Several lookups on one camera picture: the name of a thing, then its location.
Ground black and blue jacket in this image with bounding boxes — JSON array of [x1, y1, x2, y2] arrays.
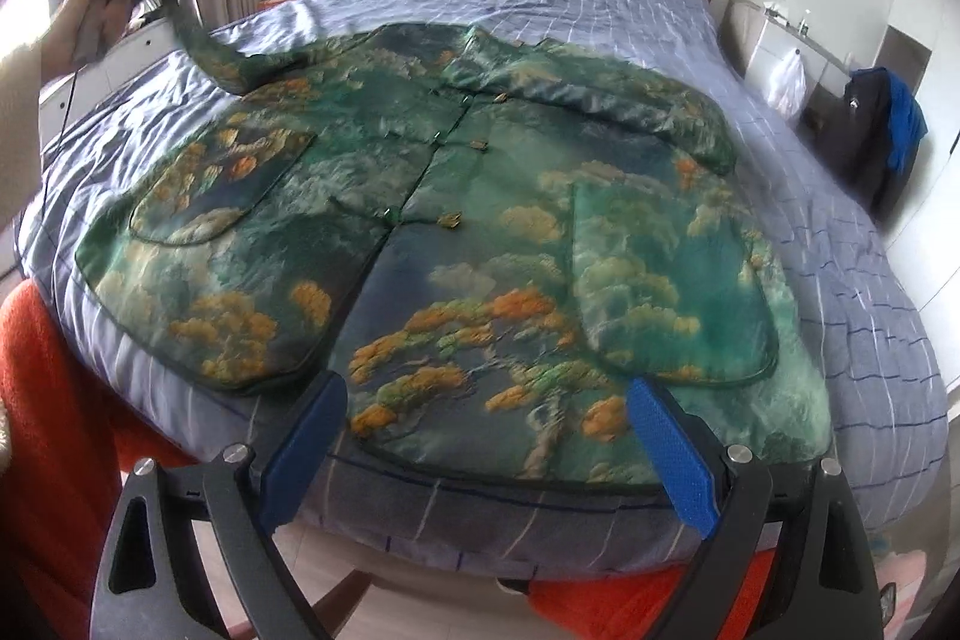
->
[[812, 67, 928, 224]]

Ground white plastic bag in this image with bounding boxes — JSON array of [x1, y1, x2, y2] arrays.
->
[[765, 47, 807, 122]]

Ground green floral padded jacket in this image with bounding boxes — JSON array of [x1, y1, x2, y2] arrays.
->
[[67, 0, 832, 491]]

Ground wooden nightstand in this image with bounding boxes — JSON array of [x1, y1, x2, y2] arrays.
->
[[257, 0, 293, 11]]

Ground person's left hand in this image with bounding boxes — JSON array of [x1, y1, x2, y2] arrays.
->
[[39, 0, 133, 86]]

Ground white wardrobe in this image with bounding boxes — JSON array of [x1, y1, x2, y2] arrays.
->
[[885, 0, 958, 386]]

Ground blue checked duvet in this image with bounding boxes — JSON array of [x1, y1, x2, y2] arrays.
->
[[16, 0, 949, 578]]

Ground white window bench drawers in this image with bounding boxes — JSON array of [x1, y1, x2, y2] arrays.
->
[[39, 21, 176, 146]]

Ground white bedside desk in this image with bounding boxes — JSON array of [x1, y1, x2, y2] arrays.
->
[[719, 0, 850, 127]]

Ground clear bottle on desk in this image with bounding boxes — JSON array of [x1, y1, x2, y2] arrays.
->
[[797, 8, 811, 37]]

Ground cream sleeved left forearm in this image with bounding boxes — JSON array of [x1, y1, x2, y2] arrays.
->
[[0, 42, 43, 227]]

